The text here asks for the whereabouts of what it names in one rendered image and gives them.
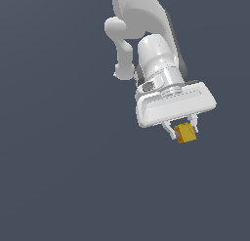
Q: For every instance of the yellow cube block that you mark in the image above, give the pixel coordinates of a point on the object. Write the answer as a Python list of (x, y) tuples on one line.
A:
[(186, 133)]

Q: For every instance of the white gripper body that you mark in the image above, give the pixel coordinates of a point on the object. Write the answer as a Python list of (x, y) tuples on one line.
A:
[(175, 103)]

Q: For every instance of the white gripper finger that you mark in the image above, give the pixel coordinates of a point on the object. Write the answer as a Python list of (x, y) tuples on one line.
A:
[(194, 123), (169, 130)]

